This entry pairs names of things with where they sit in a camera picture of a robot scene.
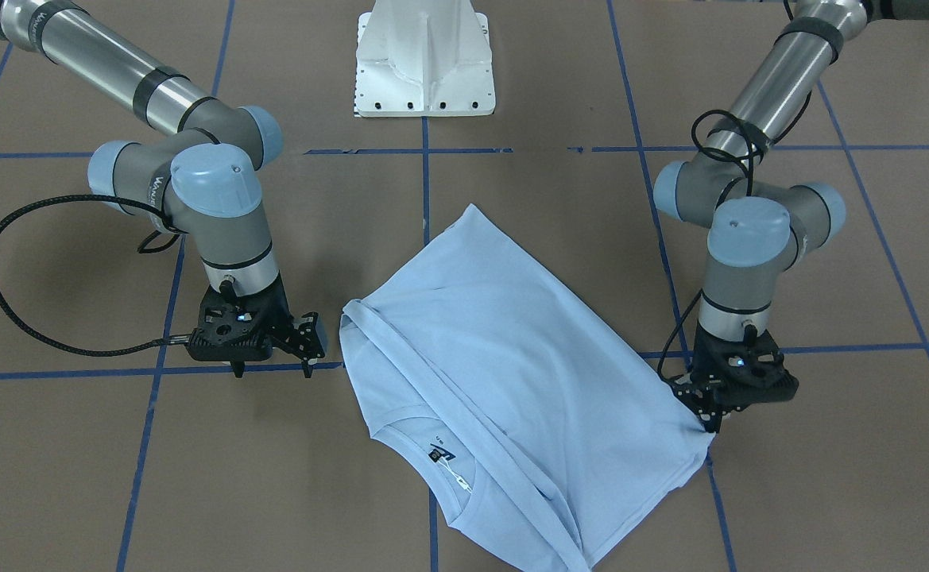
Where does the white pedestal column with base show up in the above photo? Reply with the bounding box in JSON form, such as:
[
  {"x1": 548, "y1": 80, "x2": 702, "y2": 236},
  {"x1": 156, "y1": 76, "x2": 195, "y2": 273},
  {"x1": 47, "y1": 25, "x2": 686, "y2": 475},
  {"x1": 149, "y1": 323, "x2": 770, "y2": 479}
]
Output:
[{"x1": 353, "y1": 1, "x2": 497, "y2": 118}]

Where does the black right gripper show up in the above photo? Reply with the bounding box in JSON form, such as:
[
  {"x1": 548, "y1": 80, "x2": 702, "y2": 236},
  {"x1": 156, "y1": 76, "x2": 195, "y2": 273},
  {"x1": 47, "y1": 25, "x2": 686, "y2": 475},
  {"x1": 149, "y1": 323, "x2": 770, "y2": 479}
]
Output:
[{"x1": 219, "y1": 276, "x2": 327, "y2": 379}]

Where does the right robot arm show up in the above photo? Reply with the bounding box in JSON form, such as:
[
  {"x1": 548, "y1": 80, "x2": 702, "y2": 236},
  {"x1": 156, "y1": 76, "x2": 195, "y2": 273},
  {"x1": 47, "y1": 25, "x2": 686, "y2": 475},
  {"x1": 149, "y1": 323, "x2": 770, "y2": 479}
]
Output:
[{"x1": 0, "y1": 1, "x2": 327, "y2": 377}]

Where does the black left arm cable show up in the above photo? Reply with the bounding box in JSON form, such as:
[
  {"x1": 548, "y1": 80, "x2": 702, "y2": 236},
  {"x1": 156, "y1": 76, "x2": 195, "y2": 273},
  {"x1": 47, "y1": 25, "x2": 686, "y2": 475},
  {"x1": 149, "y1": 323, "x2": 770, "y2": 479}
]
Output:
[{"x1": 656, "y1": 0, "x2": 815, "y2": 381}]

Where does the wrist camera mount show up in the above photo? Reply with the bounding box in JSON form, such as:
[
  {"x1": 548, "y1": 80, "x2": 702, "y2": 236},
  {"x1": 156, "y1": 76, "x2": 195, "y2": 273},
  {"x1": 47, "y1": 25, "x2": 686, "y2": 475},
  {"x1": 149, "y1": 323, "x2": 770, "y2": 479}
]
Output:
[
  {"x1": 703, "y1": 330, "x2": 800, "y2": 408},
  {"x1": 187, "y1": 281, "x2": 289, "y2": 363}
]

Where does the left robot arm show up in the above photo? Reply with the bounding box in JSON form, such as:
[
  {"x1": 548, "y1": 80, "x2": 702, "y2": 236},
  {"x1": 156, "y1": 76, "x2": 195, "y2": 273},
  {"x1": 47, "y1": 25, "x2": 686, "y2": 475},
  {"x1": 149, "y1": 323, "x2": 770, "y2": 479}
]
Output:
[{"x1": 653, "y1": 1, "x2": 929, "y2": 433}]

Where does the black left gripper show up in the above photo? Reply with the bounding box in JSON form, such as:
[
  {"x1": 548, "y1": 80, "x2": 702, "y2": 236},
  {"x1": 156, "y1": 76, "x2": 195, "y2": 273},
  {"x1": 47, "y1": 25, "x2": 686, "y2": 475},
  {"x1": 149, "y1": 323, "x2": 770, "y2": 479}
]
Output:
[{"x1": 671, "y1": 326, "x2": 750, "y2": 434}]

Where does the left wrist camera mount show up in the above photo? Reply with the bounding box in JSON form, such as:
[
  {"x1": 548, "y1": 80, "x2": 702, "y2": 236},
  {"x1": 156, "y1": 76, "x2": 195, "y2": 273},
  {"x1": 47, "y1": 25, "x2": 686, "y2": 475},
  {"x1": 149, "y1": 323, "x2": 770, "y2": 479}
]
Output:
[{"x1": 703, "y1": 330, "x2": 800, "y2": 408}]

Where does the light blue t-shirt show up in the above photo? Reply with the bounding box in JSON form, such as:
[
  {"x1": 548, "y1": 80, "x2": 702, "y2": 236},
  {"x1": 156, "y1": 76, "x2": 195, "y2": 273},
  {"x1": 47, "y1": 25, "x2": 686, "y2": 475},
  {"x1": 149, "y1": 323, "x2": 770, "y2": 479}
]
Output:
[{"x1": 339, "y1": 205, "x2": 714, "y2": 571}]

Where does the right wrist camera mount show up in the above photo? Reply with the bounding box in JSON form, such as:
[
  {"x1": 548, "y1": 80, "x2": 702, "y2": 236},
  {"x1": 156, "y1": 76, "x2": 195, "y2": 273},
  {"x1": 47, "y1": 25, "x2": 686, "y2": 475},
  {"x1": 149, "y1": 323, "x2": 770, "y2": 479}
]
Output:
[{"x1": 187, "y1": 281, "x2": 289, "y2": 363}]

